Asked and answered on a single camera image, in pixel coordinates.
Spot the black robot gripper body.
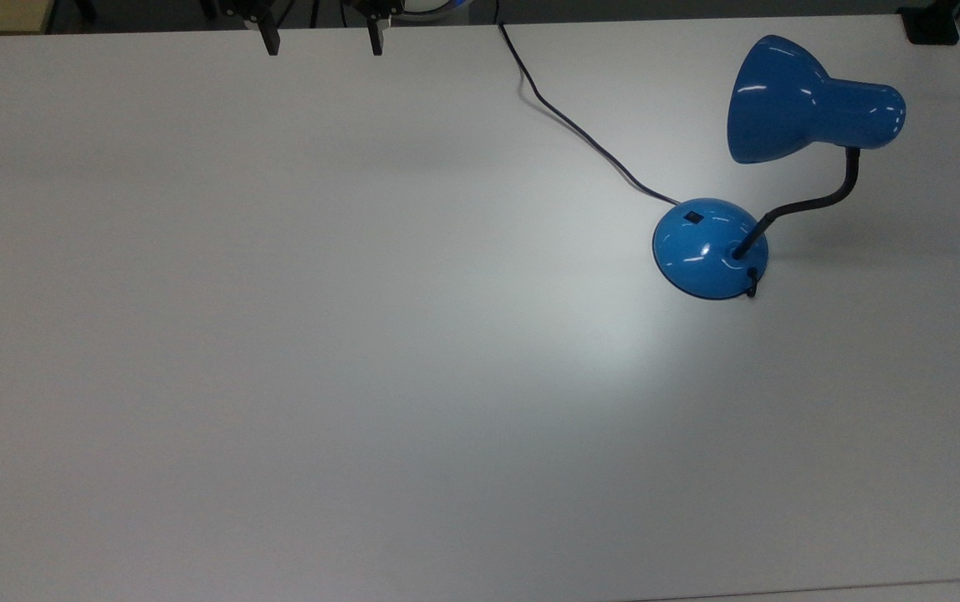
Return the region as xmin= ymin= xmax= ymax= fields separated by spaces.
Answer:
xmin=221 ymin=0 xmax=404 ymax=24

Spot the blue gooseneck desk lamp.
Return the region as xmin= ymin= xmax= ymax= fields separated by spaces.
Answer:
xmin=651 ymin=34 xmax=907 ymax=301

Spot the black lamp power cord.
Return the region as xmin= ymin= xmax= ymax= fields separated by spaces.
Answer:
xmin=495 ymin=0 xmax=683 ymax=207

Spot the black table clamp mount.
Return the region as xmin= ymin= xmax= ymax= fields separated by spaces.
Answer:
xmin=898 ymin=3 xmax=960 ymax=46

